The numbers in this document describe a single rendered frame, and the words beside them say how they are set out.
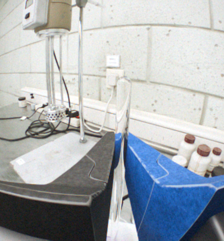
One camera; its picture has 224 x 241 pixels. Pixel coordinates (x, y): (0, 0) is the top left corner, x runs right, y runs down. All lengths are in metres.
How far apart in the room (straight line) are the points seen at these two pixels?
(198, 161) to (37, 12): 0.54
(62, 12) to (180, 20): 0.38
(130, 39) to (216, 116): 0.42
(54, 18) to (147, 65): 0.37
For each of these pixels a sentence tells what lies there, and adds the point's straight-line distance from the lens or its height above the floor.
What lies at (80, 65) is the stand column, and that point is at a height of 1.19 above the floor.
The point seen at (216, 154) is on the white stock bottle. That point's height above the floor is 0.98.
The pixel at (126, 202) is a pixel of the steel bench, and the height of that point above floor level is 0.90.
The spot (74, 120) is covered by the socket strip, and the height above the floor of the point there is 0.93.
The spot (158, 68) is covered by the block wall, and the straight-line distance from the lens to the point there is 0.58.
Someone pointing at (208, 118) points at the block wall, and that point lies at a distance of 0.58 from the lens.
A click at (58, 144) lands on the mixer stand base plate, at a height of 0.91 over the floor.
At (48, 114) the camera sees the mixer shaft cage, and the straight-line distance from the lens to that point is 0.44.
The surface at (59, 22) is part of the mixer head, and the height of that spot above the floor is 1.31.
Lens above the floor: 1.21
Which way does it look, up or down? 22 degrees down
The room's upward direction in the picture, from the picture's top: 2 degrees clockwise
